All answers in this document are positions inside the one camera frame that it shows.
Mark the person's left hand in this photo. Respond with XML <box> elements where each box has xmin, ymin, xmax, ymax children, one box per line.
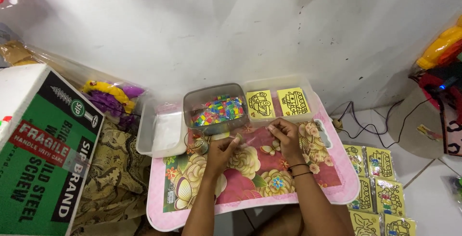
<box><xmin>206</xmin><ymin>134</ymin><xmax>242</xmax><ymax>178</ymax></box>

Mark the person's right hand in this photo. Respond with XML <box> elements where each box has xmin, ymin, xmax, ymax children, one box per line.
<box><xmin>268</xmin><ymin>118</ymin><xmax>308</xmax><ymax>165</ymax></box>

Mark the small clear plastic bag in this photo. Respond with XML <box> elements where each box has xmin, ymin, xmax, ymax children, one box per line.
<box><xmin>236</xmin><ymin>132</ymin><xmax>276</xmax><ymax>148</ymax></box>

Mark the small glass jar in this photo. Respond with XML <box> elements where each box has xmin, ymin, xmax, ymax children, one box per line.
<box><xmin>184</xmin><ymin>129</ymin><xmax>210</xmax><ymax>155</ymax></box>

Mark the yellow tank outline card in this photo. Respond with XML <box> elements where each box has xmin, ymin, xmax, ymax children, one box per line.
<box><xmin>277</xmin><ymin>87</ymin><xmax>311</xmax><ymax>117</ymax></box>

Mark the pink floral lap table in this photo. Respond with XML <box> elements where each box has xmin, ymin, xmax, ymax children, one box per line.
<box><xmin>146</xmin><ymin>92</ymin><xmax>361</xmax><ymax>232</ymax></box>

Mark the heap of coloured small pieces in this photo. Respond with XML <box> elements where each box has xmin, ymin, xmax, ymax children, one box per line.
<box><xmin>191</xmin><ymin>95</ymin><xmax>245</xmax><ymax>128</ymax></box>

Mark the yellow car outline card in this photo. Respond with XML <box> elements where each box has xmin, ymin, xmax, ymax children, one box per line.
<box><xmin>246</xmin><ymin>90</ymin><xmax>276</xmax><ymax>120</ymax></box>

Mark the stack of clear white bags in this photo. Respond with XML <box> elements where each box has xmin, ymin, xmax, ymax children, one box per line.
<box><xmin>152</xmin><ymin>111</ymin><xmax>185</xmax><ymax>152</ymax></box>

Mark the clear plastic card container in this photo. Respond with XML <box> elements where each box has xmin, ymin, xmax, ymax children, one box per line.
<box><xmin>243</xmin><ymin>74</ymin><xmax>318</xmax><ymax>128</ymax></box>

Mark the grey clear plastic container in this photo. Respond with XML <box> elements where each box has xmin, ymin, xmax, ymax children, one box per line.
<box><xmin>183</xmin><ymin>83</ymin><xmax>250</xmax><ymax>135</ymax></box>

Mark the clear container with white lid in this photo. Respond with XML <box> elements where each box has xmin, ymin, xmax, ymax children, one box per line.
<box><xmin>136</xmin><ymin>101</ymin><xmax>188</xmax><ymax>158</ymax></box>

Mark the person's leg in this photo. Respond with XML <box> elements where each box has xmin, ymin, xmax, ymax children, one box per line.
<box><xmin>260</xmin><ymin>204</ymin><xmax>308</xmax><ymax>236</ymax></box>

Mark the group of packed yellow cards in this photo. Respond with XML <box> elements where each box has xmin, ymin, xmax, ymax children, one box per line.
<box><xmin>343</xmin><ymin>144</ymin><xmax>417</xmax><ymax>236</ymax></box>

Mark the brown patterned batik cloth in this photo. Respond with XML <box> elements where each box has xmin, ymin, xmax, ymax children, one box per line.
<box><xmin>70</xmin><ymin>119</ymin><xmax>152</xmax><ymax>236</ymax></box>

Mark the round beige board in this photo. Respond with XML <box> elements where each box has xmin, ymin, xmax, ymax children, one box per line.
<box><xmin>387</xmin><ymin>84</ymin><xmax>446</xmax><ymax>159</ymax></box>

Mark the bag of purple yellow toys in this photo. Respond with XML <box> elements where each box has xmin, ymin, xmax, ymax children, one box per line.
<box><xmin>81</xmin><ymin>80</ymin><xmax>147</xmax><ymax>128</ymax></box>

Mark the pink white printed board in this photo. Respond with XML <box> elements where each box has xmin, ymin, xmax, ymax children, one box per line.
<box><xmin>442</xmin><ymin>102</ymin><xmax>462</xmax><ymax>156</ymax></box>

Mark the red black toy device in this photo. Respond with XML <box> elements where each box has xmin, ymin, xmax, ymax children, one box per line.
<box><xmin>410</xmin><ymin>48</ymin><xmax>462</xmax><ymax>121</ymax></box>

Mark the small clear bag of toys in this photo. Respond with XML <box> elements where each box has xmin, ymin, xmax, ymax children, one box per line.
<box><xmin>441</xmin><ymin>175</ymin><xmax>462</xmax><ymax>213</ymax></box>

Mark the yellow plastic toy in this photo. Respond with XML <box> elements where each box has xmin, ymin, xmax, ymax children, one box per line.
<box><xmin>416</xmin><ymin>15</ymin><xmax>462</xmax><ymax>70</ymax></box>

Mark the green white cardboard box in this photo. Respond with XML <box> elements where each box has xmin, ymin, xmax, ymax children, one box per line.
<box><xmin>0</xmin><ymin>64</ymin><xmax>105</xmax><ymax>236</ymax></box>

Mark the large clear plastic bag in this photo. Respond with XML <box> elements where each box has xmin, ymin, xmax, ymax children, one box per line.
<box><xmin>0</xmin><ymin>40</ymin><xmax>87</xmax><ymax>81</ymax></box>

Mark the black cable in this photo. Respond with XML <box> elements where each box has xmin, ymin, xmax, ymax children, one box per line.
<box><xmin>329</xmin><ymin>99</ymin><xmax>434</xmax><ymax>149</ymax></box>

